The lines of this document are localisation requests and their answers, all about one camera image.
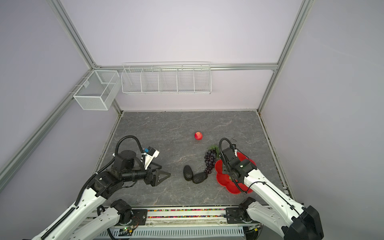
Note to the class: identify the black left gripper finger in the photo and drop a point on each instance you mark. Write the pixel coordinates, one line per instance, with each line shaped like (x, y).
(155, 166)
(161, 176)

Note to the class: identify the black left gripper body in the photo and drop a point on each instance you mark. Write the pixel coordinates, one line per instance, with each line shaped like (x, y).
(149, 179)

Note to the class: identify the dark purple fake grapes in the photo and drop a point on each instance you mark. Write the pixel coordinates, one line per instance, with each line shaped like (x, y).
(211, 157)

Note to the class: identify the dark fake avocado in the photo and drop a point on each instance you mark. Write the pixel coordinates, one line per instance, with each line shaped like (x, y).
(199, 178)
(188, 173)

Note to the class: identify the red fake apple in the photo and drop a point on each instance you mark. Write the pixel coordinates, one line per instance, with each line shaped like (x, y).
(198, 136)

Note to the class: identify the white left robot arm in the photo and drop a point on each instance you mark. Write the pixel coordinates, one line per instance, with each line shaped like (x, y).
(86, 218)

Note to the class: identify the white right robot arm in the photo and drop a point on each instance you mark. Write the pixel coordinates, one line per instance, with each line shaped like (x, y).
(283, 215)

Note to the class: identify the red flower-shaped fruit bowl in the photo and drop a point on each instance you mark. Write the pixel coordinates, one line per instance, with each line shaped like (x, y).
(224, 179)

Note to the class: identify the small white mesh basket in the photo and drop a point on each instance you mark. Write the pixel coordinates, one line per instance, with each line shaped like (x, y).
(99, 90)

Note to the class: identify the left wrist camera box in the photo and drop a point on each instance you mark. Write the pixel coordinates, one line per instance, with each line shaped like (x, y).
(150, 154)

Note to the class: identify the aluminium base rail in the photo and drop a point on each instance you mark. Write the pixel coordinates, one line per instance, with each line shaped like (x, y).
(184, 223)

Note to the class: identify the long white wire basket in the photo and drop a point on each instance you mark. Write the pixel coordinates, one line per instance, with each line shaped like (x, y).
(166, 78)

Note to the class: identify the aluminium frame corner post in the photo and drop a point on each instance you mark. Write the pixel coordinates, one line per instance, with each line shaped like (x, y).
(303, 12)

